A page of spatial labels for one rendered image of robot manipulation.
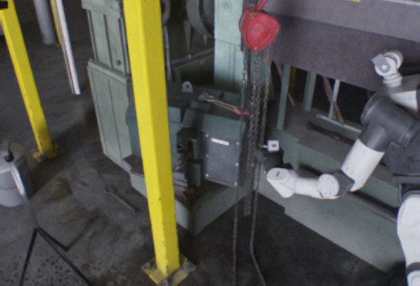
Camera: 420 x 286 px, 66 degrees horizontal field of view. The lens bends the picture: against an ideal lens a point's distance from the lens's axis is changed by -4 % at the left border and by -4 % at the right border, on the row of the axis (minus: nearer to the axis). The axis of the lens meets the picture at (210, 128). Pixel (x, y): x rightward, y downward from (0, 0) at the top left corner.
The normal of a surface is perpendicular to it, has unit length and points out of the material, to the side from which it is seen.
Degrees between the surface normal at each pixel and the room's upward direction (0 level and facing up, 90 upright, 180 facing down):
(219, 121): 45
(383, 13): 78
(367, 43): 90
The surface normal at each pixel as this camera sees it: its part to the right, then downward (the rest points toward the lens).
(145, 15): 0.72, 0.36
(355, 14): -0.68, 0.18
